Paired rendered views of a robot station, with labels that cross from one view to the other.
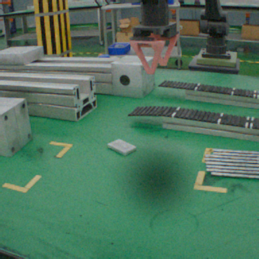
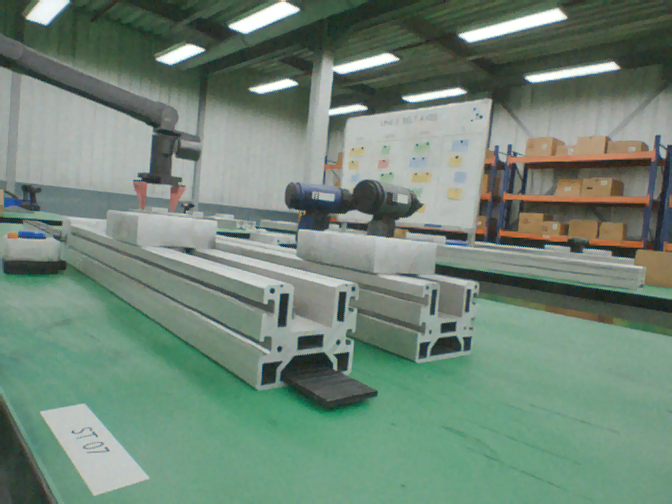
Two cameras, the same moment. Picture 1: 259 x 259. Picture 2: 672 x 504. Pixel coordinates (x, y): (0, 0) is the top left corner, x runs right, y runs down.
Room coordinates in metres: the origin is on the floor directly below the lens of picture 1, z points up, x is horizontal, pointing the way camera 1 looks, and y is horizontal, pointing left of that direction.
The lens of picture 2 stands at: (1.62, 0.92, 0.92)
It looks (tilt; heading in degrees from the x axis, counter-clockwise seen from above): 3 degrees down; 205
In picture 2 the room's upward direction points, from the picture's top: 5 degrees clockwise
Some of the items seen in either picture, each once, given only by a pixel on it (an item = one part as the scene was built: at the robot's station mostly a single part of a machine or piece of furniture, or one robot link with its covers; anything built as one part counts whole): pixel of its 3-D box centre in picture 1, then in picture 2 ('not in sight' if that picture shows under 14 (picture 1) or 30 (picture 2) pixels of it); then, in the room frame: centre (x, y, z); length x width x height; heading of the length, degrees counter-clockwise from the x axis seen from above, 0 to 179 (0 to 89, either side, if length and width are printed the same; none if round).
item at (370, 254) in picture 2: not in sight; (362, 260); (1.04, 0.69, 0.87); 0.16 x 0.11 x 0.07; 64
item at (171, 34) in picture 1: (160, 46); (149, 193); (0.70, -0.08, 0.95); 0.07 x 0.07 x 0.09; 64
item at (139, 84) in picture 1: (135, 74); (84, 240); (0.92, -0.03, 0.83); 0.12 x 0.09 x 0.10; 154
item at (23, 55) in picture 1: (17, 59); (158, 237); (1.10, 0.38, 0.87); 0.16 x 0.11 x 0.07; 64
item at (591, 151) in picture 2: not in sight; (575, 214); (-9.20, 1.20, 1.58); 2.83 x 0.98 x 3.15; 69
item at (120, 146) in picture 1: (121, 147); not in sight; (0.57, 0.02, 0.78); 0.05 x 0.03 x 0.01; 41
